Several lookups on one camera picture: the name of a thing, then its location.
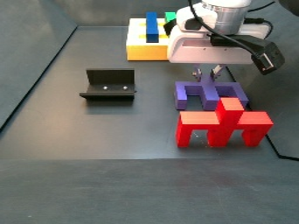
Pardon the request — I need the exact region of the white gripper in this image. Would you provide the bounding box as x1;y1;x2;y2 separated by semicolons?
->
167;6;270;81

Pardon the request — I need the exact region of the purple comb-shaped block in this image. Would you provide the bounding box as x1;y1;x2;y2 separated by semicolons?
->
173;75;248;111

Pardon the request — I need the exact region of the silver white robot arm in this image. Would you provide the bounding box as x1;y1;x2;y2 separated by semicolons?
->
164;0;274;73

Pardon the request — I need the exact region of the yellow slotted board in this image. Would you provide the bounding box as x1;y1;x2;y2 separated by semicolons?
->
125;18;168;61

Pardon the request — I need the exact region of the black angle fixture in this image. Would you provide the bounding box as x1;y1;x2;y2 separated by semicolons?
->
79;68;136;101

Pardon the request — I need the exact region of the red comb-shaped block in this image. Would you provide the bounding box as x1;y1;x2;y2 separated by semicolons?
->
175;98;274;147

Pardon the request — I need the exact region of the green long bar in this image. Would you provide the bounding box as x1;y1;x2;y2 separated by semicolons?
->
164;11;176;23

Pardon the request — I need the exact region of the blue long bar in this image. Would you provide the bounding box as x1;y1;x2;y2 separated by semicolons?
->
145;11;159;43

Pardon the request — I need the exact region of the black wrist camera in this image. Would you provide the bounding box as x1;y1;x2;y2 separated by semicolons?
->
209;35;286;75

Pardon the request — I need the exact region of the black camera cable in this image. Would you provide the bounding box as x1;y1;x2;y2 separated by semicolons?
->
187;0;276;56

